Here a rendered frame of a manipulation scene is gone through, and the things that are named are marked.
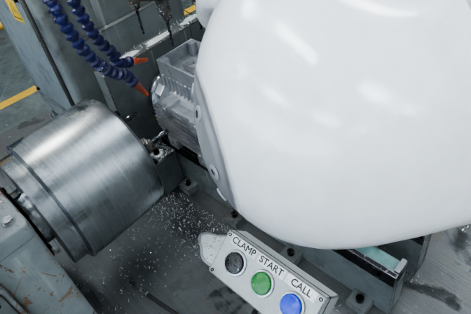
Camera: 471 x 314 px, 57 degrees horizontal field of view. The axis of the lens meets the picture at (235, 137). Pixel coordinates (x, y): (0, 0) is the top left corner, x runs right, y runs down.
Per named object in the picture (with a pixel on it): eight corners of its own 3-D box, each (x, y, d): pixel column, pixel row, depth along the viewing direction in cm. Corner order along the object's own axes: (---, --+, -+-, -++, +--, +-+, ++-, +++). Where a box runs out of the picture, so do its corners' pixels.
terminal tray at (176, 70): (162, 87, 95) (154, 59, 90) (198, 65, 100) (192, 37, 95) (199, 107, 88) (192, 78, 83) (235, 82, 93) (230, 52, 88)
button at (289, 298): (280, 308, 58) (275, 309, 56) (291, 288, 57) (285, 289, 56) (298, 322, 56) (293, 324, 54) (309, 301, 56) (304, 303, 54)
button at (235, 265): (227, 266, 63) (220, 266, 62) (236, 248, 63) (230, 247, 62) (242, 277, 62) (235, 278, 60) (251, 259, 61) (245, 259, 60)
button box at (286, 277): (225, 270, 68) (205, 270, 63) (246, 230, 68) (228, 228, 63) (316, 342, 58) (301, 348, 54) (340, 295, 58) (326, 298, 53)
